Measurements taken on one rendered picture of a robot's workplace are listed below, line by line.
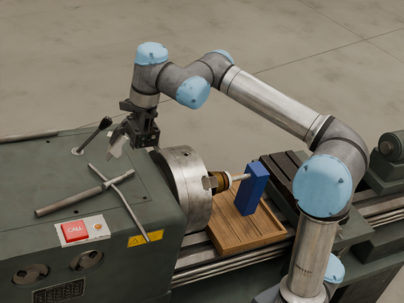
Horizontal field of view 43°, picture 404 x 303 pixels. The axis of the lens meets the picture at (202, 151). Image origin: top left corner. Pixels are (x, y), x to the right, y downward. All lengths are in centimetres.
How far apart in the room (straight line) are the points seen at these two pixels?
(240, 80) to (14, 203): 70
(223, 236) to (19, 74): 272
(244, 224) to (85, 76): 260
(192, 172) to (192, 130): 225
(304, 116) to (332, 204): 24
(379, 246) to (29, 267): 169
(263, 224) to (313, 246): 92
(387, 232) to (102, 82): 260
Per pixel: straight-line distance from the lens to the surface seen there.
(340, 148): 111
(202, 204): 170
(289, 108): 120
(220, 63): 126
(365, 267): 265
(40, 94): 408
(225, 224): 203
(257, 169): 197
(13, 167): 160
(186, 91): 116
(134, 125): 131
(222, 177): 187
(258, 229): 206
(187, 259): 191
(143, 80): 122
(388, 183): 254
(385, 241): 262
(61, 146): 167
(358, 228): 222
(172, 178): 167
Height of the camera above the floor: 234
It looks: 39 degrees down
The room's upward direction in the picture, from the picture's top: 15 degrees clockwise
